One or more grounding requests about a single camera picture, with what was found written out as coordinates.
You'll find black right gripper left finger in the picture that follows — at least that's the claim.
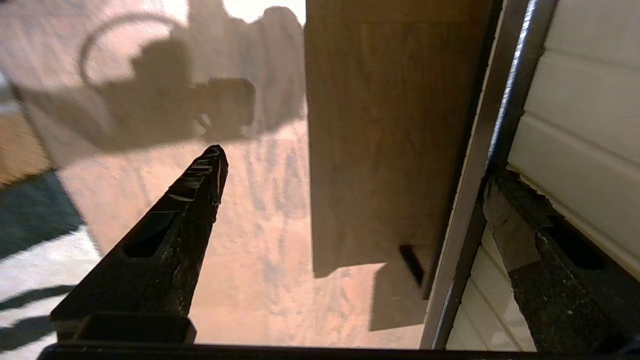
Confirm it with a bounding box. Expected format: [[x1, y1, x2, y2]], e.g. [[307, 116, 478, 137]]
[[50, 145, 228, 345]]

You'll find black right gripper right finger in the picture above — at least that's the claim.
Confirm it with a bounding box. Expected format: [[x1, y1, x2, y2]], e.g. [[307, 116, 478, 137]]
[[482, 170, 640, 353]]

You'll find cream ribbed drawer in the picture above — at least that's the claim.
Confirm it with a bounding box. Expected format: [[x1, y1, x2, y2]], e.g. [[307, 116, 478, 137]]
[[420, 0, 640, 351]]

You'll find black white striped rug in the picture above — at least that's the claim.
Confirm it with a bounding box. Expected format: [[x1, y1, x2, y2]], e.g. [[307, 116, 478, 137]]
[[0, 170, 103, 360]]

